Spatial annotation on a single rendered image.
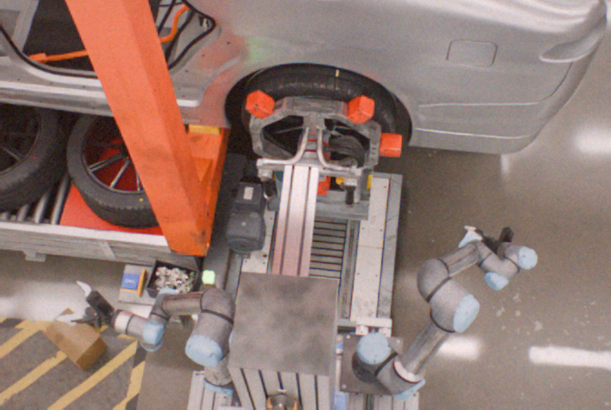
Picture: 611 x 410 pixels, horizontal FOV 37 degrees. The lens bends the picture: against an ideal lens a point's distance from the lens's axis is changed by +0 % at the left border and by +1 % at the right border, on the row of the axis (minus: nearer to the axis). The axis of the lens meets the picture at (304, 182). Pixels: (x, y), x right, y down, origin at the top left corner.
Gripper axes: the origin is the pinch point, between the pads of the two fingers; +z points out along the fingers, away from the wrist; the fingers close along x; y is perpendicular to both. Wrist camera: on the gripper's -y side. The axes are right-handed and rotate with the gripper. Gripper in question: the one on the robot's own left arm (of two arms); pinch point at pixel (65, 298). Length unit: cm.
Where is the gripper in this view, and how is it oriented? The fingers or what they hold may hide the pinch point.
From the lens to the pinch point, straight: 323.2
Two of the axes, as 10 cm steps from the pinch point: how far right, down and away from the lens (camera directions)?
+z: -9.4, -2.9, 1.8
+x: 3.4, -7.7, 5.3
